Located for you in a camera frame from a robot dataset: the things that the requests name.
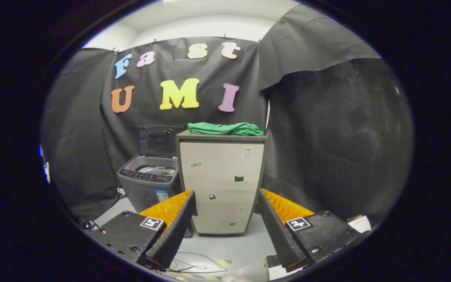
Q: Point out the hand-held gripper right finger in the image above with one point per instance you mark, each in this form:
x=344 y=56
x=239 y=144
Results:
x=274 y=227

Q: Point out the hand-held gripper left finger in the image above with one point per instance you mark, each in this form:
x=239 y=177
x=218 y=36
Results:
x=178 y=227

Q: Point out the grey washing machine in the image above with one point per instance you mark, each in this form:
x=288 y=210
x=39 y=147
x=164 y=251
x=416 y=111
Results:
x=147 y=192

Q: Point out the dark transparent washing machine lid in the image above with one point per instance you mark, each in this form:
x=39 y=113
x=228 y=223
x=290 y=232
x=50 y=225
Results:
x=159 y=143

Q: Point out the green polo shirt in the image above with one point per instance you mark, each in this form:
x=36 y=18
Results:
x=225 y=128

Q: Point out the white paper card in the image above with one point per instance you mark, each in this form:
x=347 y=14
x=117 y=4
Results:
x=360 y=224

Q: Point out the black backdrop cloth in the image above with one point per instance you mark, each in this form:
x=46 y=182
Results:
x=319 y=137

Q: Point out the beige cabinet with dark frame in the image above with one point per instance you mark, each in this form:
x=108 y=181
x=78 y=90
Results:
x=221 y=172

